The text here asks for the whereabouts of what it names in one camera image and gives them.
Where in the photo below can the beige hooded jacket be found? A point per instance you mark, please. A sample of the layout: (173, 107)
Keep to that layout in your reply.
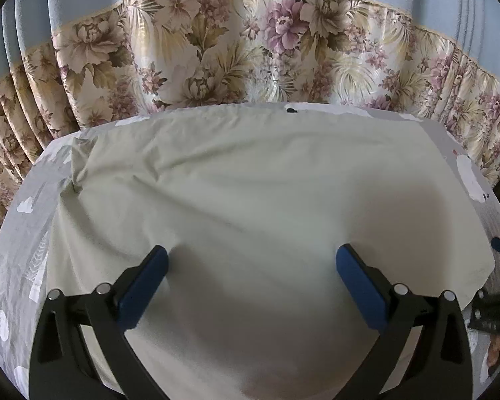
(251, 206)

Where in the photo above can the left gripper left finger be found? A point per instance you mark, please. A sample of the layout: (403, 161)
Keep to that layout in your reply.
(61, 366)

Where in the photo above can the blue floral curtain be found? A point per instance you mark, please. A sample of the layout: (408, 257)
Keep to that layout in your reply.
(67, 65)

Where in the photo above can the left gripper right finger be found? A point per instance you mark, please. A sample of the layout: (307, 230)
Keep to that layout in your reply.
(440, 367)

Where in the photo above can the person's right hand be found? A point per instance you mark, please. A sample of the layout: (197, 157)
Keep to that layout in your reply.
(493, 355)

